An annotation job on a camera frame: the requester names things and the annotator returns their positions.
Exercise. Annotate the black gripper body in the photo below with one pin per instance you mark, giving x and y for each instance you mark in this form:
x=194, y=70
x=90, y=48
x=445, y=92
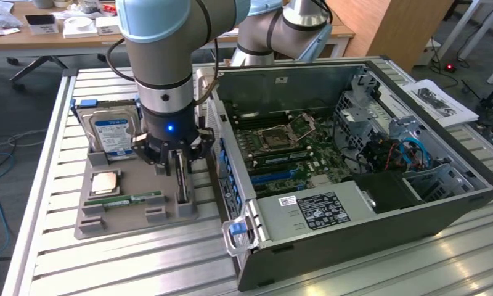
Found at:
x=170, y=129

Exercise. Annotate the graphics card with black fan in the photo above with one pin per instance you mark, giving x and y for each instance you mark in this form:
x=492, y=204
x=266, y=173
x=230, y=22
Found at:
x=181, y=185

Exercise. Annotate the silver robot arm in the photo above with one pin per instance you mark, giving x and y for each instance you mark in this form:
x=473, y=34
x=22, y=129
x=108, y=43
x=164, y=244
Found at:
x=160, y=46

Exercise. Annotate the hard disk in blue caddy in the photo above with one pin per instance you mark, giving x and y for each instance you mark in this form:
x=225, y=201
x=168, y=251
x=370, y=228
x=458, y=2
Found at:
x=106, y=132

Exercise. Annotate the grey parts rack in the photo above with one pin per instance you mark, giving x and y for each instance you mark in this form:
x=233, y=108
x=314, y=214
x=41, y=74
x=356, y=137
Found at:
x=140, y=191

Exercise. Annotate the silver CPU chip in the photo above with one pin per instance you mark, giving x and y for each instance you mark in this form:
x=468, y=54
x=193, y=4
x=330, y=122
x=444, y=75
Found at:
x=104, y=182

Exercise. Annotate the CPU socket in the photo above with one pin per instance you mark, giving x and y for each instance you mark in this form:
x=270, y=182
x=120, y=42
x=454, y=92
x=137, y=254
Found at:
x=273, y=138

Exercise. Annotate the green RAM stick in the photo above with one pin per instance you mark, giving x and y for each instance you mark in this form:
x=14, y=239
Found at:
x=118, y=199

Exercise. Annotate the metal socket cover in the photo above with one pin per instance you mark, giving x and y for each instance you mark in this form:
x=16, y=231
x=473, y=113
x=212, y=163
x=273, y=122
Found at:
x=301, y=126

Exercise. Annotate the green motherboard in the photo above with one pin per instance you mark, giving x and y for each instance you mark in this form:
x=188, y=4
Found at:
x=328, y=160

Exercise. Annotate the grey power supply unit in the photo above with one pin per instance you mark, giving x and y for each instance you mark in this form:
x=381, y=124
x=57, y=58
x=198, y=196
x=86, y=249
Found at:
x=278, y=222

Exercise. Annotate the white booklets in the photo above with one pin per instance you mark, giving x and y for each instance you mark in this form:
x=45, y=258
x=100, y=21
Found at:
x=228, y=33

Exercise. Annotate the metal drive cage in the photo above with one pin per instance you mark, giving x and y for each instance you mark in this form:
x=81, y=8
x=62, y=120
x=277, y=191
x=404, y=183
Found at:
x=353, y=123

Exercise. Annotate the plain white box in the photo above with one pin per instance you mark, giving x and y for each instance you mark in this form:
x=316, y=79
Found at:
x=106, y=26

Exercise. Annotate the black chair base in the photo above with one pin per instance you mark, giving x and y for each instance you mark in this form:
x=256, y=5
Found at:
x=32, y=66

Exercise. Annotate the white tape roll on box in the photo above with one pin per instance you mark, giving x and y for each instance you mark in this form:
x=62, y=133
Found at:
x=80, y=27

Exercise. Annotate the red packet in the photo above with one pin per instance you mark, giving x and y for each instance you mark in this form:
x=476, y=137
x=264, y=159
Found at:
x=108, y=9

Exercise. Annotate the white box with black top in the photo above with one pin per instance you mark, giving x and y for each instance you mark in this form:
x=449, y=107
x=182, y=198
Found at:
x=42, y=26

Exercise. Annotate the black open PC case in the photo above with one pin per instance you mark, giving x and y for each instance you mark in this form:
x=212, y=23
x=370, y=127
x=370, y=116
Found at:
x=353, y=240

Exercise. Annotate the wooden desk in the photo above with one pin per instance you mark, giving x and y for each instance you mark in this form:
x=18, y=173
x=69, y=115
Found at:
x=8, y=40

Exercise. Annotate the clear plastic bag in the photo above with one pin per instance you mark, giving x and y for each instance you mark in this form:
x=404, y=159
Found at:
x=0, y=13

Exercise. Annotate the stack of printed papers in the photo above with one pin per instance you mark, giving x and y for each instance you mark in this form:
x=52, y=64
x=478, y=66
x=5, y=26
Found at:
x=440, y=105

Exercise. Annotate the metal disk bay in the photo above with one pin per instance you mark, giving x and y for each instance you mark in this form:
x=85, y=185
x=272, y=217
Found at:
x=444, y=182

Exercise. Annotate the wooden cabinet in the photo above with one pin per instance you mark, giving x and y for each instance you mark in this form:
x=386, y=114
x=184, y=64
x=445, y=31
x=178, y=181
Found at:
x=418, y=31

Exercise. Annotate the power strip with red light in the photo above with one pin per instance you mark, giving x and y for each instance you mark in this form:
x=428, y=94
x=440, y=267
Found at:
x=449, y=68

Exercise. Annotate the black tripod stand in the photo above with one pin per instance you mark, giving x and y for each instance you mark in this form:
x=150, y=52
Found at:
x=490, y=101

